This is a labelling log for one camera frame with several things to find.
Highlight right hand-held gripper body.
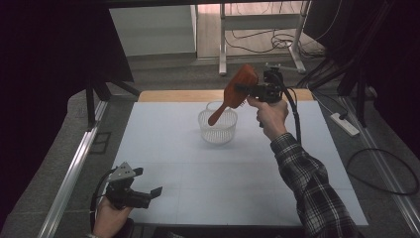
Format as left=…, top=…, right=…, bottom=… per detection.
left=249, top=62, right=300, bottom=104

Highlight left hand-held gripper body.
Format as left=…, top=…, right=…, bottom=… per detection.
left=104, top=162, right=153, bottom=211

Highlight brown wooden hairbrush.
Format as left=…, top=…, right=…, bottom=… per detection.
left=207, top=63, right=261, bottom=127

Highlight white plastic mesh basket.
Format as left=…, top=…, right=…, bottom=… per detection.
left=197, top=100, right=239, bottom=145

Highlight person's right hand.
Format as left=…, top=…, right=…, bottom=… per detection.
left=247, top=96, right=290, bottom=143

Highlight person's left hand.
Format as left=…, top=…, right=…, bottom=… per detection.
left=92, top=197, right=134, bottom=238

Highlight pale blue table mat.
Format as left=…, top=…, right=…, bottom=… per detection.
left=110, top=100, right=369, bottom=228

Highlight dark floor outlet cover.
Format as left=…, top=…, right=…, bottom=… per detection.
left=88, top=132, right=113, bottom=155

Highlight white power strip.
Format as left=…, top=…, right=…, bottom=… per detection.
left=330, top=112, right=361, bottom=138

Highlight black metal stand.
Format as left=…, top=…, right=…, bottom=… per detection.
left=338, top=65, right=369, bottom=128
left=84, top=77, right=142, bottom=131

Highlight white cabinet panel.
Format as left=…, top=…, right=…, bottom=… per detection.
left=109, top=4, right=198, bottom=58

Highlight black curtain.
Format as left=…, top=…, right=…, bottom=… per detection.
left=0, top=0, right=135, bottom=229
left=303, top=0, right=420, bottom=160

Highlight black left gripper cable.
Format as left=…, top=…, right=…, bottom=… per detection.
left=88, top=168, right=115, bottom=234

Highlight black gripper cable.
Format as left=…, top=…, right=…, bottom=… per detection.
left=88, top=168, right=115, bottom=234
left=280, top=86, right=303, bottom=146

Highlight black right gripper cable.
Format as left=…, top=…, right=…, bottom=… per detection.
left=280, top=86, right=303, bottom=146

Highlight white metal desk frame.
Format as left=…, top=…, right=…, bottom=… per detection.
left=218, top=0, right=313, bottom=76

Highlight tangled black floor cables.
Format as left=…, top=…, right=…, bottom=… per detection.
left=227, top=29, right=326, bottom=60

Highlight aluminium floor rail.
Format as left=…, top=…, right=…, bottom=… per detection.
left=37, top=100, right=110, bottom=238
left=340, top=95, right=420, bottom=236

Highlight black looped floor cable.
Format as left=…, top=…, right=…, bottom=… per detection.
left=345, top=147, right=420, bottom=196

